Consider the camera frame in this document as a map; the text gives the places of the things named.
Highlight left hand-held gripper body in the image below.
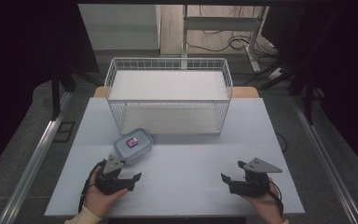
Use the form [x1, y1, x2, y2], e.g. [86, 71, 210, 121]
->
[94, 154, 136, 196]

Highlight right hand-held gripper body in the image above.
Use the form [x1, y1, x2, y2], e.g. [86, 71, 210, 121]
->
[228, 157, 283, 198]

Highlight clear food container blue lid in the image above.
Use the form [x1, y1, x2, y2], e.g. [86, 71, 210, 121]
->
[114, 128, 154, 163]

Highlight person's left hand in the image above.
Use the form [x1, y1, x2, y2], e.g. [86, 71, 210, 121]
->
[83, 166, 130, 218]

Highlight person's right hand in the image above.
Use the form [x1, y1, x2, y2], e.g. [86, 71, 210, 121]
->
[241, 177, 286, 224]

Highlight wooden table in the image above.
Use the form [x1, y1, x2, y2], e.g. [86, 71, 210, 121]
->
[92, 86, 260, 100]

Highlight black tripod stand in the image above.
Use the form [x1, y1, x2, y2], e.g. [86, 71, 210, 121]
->
[243, 59, 325, 126]
[50, 60, 104, 121]

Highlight white power strip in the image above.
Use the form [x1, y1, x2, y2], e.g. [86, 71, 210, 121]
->
[268, 66, 284, 81]

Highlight white cabinet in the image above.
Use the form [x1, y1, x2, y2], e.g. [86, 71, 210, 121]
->
[77, 3, 162, 51]

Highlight dark curtain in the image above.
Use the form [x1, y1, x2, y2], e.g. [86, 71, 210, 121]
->
[0, 0, 101, 183]
[262, 0, 358, 183]

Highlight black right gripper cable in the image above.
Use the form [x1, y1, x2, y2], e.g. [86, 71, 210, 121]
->
[268, 182, 284, 217]

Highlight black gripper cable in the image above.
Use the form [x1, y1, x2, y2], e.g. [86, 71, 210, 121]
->
[268, 182, 284, 217]
[77, 160, 107, 215]

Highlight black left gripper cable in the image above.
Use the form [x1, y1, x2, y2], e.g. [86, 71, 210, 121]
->
[77, 160, 107, 215]

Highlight black cable beside table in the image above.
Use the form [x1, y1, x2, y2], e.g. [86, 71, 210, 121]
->
[274, 132, 289, 154]

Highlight black square floor frame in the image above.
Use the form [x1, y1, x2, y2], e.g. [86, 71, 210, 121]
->
[52, 120, 76, 144]

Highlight aluminium rail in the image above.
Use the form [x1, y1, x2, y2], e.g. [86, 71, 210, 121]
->
[0, 91, 75, 224]
[291, 92, 358, 224]

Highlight white wire shelf rack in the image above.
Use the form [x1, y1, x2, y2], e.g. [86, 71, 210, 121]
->
[103, 57, 234, 136]

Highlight black floor cables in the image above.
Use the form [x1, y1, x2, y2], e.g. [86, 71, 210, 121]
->
[186, 5, 282, 58]

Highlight white metal desk frame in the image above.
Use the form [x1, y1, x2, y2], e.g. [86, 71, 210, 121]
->
[181, 4, 270, 73]

